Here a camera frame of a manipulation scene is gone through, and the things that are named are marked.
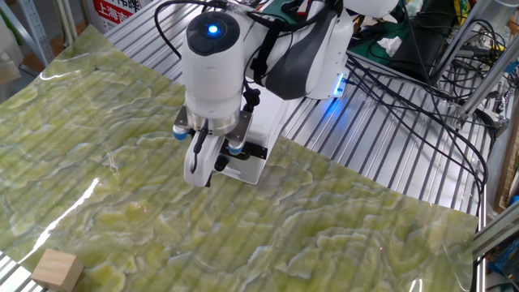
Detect brown wicker panel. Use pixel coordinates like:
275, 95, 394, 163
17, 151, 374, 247
497, 121, 519, 214

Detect green cloth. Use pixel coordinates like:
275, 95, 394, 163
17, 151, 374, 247
347, 15, 410, 68

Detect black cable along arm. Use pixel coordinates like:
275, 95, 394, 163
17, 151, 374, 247
152, 0, 263, 174

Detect yellow packet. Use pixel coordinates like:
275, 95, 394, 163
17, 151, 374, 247
453, 0, 474, 26

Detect grey perforated shelf upright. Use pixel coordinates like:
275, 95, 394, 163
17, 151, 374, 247
15, 0, 56, 67

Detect pale metal pole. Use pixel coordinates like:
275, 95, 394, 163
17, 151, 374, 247
54, 0, 79, 48

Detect silver camera with blue ends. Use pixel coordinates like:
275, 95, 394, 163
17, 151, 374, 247
172, 105, 254, 157

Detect white drawer with black knob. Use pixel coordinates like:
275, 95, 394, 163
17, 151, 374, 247
212, 156, 263, 186

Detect large wooden cube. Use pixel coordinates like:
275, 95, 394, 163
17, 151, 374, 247
30, 247, 85, 292

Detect red and white sign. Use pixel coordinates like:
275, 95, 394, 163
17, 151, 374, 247
86, 0, 144, 34

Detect white plastic bag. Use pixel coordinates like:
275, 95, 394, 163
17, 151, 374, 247
0, 15, 25, 86

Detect slanted aluminium frame post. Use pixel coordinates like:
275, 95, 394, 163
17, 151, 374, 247
428, 0, 502, 84
456, 40, 519, 122

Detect green marble pattern mat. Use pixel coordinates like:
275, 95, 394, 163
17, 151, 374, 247
0, 24, 481, 292

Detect aluminium frame rail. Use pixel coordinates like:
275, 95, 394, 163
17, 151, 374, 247
471, 202, 519, 260

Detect white plastic drawer cabinet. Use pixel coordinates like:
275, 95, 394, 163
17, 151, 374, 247
218, 87, 292, 186

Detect blue plastic item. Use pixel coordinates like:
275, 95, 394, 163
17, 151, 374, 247
487, 237, 519, 277

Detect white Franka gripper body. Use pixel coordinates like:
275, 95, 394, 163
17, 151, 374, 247
182, 130, 226, 189

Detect black controller box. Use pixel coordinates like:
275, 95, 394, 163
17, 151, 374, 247
389, 14, 457, 81

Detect crumpled white tissue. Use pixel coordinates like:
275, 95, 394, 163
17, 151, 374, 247
375, 35, 404, 58

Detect black cables across table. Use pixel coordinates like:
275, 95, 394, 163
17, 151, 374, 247
344, 52, 494, 216

